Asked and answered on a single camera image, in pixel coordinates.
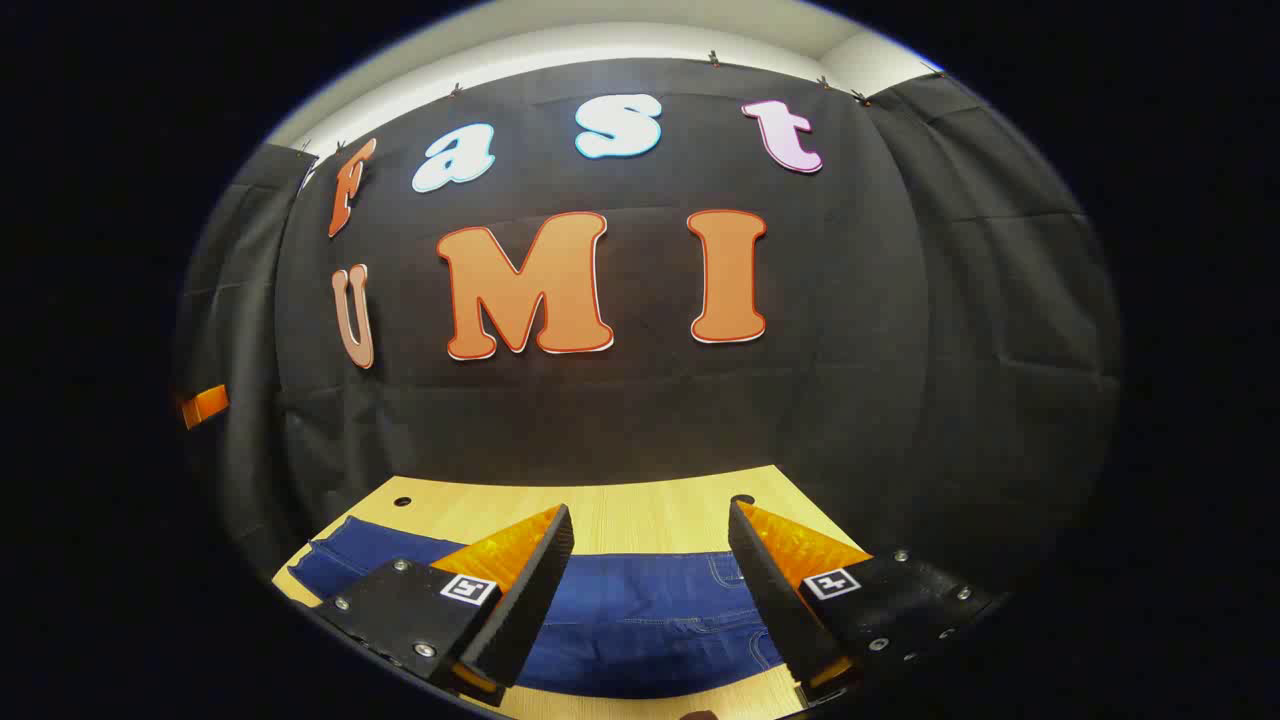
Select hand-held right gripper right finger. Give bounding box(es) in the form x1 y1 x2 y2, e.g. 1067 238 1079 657
727 497 1002 705

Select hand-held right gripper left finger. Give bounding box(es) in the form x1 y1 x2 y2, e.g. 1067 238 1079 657
316 503 577 693

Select blue jeans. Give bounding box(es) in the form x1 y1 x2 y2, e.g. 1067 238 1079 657
288 515 791 701

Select black backdrop cloth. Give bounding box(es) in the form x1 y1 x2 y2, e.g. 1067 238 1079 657
175 58 1126 601

